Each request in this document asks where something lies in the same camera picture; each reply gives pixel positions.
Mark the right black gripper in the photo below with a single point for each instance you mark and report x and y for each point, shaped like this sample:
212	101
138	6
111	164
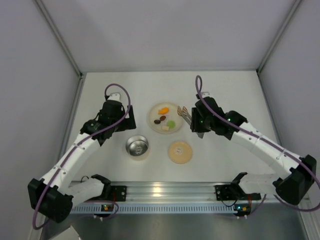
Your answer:
195	120

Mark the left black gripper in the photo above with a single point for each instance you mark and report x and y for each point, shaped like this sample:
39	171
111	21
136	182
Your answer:
130	118

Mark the metal serving tongs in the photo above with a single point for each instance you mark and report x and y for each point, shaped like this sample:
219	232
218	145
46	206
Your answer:
183	112

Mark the steel lunch box bowl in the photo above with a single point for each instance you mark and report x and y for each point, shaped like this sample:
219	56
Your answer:
137	147

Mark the green round food piece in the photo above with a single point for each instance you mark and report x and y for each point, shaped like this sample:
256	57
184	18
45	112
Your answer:
171	124

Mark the dark brown chocolate piece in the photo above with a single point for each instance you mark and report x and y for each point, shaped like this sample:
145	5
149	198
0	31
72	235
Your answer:
157	121

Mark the white cube food piece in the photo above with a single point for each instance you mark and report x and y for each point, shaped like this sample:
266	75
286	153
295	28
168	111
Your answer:
165	128

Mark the orange fish-shaped food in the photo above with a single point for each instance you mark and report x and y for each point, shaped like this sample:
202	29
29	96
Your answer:
163	111

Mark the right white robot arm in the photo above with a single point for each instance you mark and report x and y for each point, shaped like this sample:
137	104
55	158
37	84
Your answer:
293	174

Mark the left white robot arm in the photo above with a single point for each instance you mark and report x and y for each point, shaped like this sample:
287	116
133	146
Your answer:
52	195

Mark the beige round lid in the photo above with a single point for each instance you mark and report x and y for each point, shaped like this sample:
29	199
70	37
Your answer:
180	152

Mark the cream round plate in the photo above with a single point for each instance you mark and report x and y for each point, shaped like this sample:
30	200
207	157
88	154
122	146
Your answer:
172	115

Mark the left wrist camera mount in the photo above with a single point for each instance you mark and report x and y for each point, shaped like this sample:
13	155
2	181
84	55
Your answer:
116	96

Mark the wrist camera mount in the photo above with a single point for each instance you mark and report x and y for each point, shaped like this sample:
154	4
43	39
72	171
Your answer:
205	94
116	96

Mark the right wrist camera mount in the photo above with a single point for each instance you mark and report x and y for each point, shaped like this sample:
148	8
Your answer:
205	94

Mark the aluminium mounting rail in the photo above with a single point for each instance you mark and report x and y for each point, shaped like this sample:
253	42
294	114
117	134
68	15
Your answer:
169	192

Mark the left black base bracket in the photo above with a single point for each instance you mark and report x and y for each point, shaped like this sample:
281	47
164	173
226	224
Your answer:
118	193

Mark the black base bracket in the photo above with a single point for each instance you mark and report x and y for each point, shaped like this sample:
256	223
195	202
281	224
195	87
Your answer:
118	193
223	193

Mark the right black base bracket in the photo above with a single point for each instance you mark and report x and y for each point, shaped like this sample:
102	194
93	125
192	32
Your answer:
223	193

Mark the slotted cable duct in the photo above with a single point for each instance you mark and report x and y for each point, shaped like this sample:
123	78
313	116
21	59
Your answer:
161	208

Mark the left aluminium frame post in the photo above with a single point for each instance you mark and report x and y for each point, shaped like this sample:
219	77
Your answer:
59	38

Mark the aluminium frame post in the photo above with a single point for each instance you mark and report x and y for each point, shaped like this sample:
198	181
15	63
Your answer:
59	38
289	16

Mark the right aluminium frame post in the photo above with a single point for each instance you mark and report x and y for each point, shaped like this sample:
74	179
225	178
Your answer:
289	16

